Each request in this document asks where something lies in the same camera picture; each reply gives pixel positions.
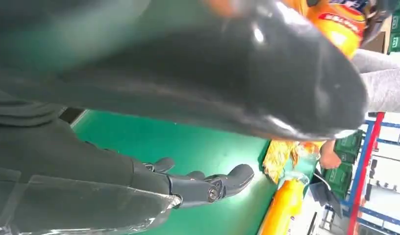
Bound person's hand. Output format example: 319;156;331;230
318;140;343;170

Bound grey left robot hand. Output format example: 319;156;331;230
362;0;400;46

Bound green table mat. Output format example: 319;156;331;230
72;109;318;235

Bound brown cardboard box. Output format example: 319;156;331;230
365;16;393;54

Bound blue and red metal rack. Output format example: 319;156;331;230
341;112;400;235

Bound white table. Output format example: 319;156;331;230
286;191;327;235

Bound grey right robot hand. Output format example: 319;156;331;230
0;0;370;235

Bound person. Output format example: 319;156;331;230
350;48;400;114

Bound crinkled yellow plastic bag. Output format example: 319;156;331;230
263;140;300;185

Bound green plastic crate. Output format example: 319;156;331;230
388;32;400;53
334;129;364;154
391;11;400;33
323;162;354;192

